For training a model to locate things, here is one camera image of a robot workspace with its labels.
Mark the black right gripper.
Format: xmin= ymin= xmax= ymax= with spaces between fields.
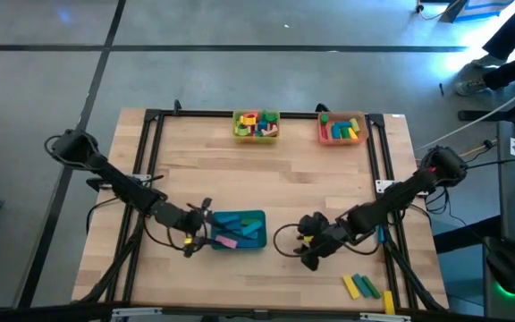
xmin=297 ymin=211 xmax=350 ymax=273

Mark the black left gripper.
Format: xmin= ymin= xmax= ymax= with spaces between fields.
xmin=174 ymin=197 xmax=214 ymax=259

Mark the teal plastic bin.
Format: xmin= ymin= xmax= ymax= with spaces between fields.
xmin=209 ymin=209 xmax=268 ymax=251

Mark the yellow long block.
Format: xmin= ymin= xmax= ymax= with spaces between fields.
xmin=382 ymin=289 xmax=396 ymax=316
xmin=341 ymin=273 xmax=362 ymax=301

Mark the teal long block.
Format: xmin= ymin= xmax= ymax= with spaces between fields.
xmin=351 ymin=273 xmax=375 ymax=299

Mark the green long block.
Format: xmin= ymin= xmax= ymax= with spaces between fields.
xmin=362 ymin=275 xmax=383 ymax=301

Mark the yellow plastic bin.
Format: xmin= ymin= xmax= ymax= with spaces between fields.
xmin=232 ymin=109 xmax=282 ymax=146

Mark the orange plastic bin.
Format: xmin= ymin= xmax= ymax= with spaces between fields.
xmin=316 ymin=111 xmax=370 ymax=147

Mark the black computer mouse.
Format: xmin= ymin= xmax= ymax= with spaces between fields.
xmin=485 ymin=252 xmax=515 ymax=295

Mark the black desk foot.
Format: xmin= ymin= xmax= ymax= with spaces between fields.
xmin=457 ymin=87 xmax=515 ymax=123

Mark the person's shoe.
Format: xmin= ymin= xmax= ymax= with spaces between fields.
xmin=470 ymin=54 xmax=508 ymax=70
xmin=455 ymin=76 xmax=489 ymax=97

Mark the blue edged board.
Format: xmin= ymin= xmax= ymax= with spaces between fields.
xmin=440 ymin=0 xmax=515 ymax=23

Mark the black camera cable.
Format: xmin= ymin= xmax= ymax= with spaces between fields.
xmin=273 ymin=223 xmax=312 ymax=258
xmin=142 ymin=213 xmax=209 ymax=252

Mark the silver metal bracket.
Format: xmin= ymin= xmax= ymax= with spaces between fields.
xmin=359 ymin=311 xmax=411 ymax=322
xmin=111 ymin=307 xmax=164 ymax=321

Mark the black aluminium frame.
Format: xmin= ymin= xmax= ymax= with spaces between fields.
xmin=72 ymin=108 xmax=450 ymax=322

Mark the black cable bundle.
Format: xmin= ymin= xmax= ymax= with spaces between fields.
xmin=411 ymin=187 xmax=469 ymax=227

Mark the beige cable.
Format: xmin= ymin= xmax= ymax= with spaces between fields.
xmin=460 ymin=139 xmax=498 ymax=158

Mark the white cable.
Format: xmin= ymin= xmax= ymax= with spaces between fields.
xmin=415 ymin=75 xmax=515 ymax=152

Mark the thin black cable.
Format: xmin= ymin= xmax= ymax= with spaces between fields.
xmin=465 ymin=156 xmax=515 ymax=171

